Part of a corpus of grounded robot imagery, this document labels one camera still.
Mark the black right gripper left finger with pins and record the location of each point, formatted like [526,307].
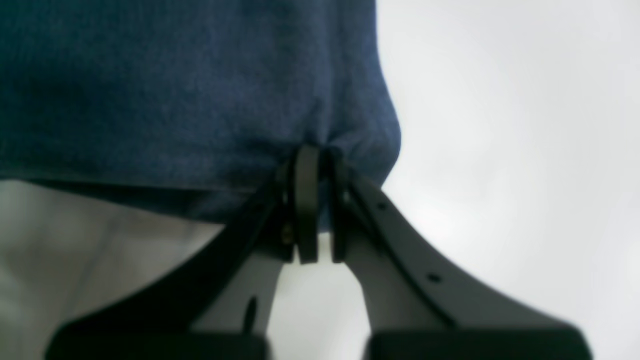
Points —
[216,305]

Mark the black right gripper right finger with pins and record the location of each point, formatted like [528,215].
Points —
[420,305]

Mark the dark blue T-shirt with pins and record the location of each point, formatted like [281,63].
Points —
[186,107]

